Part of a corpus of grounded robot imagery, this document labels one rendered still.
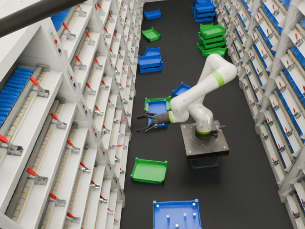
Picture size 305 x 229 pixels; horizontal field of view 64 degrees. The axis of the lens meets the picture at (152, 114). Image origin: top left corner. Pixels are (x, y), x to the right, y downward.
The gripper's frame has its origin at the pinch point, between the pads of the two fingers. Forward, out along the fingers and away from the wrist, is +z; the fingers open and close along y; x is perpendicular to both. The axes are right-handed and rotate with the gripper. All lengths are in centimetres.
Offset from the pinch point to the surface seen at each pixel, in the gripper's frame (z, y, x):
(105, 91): 15.2, 11.5, 29.3
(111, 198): 28, -45, -25
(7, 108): 10, -67, 90
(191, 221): -29, -64, -34
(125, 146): 30, 14, -41
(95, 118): 17.0, -16.5, 30.4
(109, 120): 19.1, -0.6, 11.1
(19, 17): -32, -90, 121
